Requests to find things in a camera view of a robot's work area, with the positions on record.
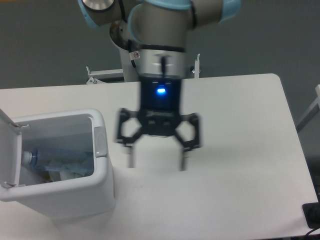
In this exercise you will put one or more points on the white metal frame at right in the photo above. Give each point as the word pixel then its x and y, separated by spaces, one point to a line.
pixel 310 112

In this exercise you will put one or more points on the white plastic trash can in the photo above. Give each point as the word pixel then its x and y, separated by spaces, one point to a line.
pixel 82 130

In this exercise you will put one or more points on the white tissue in bin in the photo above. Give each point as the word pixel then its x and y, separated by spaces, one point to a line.
pixel 69 171

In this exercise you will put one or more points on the black device at edge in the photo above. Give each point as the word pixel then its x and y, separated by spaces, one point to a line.
pixel 312 214

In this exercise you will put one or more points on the crushed clear plastic bottle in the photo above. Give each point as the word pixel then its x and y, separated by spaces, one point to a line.
pixel 39 158

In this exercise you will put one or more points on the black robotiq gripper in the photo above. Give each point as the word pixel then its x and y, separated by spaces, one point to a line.
pixel 160 71

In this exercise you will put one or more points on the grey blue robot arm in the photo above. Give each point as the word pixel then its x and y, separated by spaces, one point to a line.
pixel 155 38

